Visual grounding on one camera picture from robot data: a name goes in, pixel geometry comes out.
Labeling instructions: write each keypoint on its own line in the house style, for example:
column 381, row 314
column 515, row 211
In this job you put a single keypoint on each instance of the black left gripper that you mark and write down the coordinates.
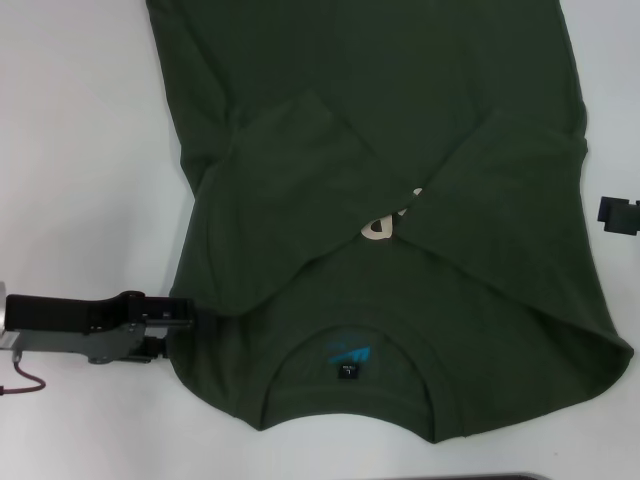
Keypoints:
column 65, row 325

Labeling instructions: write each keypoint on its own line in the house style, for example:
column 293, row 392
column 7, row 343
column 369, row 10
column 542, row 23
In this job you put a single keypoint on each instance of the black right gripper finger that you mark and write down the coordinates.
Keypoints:
column 620, row 203
column 622, row 221

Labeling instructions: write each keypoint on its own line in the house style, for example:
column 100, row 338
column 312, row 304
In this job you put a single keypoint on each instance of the dark green printed t-shirt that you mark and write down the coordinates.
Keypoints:
column 375, row 125

